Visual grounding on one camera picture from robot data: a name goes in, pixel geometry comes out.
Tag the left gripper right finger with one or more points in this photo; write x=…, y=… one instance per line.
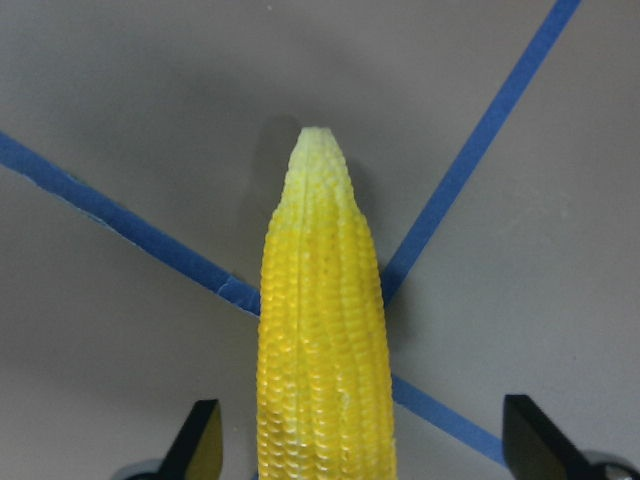
x=535, y=448

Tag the yellow corn cob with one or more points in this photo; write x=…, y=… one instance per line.
x=323, y=384

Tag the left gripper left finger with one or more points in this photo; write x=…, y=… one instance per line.
x=196, y=452

